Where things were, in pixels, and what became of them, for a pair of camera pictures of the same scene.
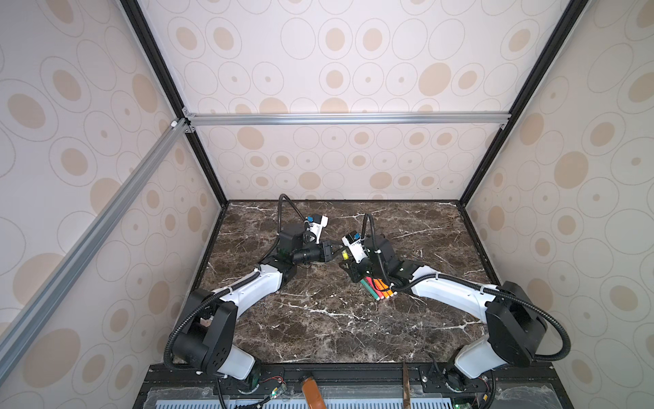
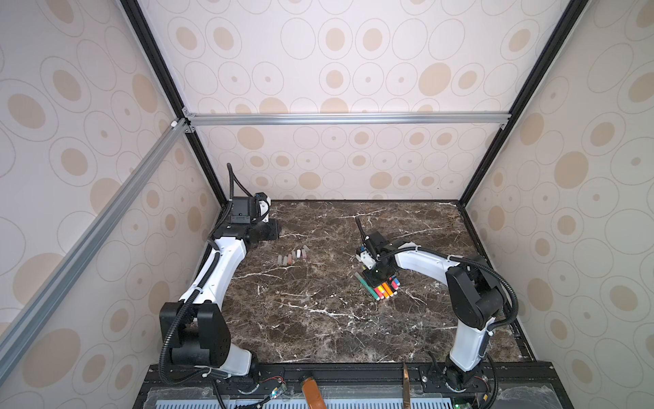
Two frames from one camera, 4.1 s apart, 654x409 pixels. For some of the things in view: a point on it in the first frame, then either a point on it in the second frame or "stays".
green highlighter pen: x=370 y=290 stays
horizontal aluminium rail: x=267 y=119 stays
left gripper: x=324 y=252 -> x=274 y=230
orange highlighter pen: x=386 y=286 stays
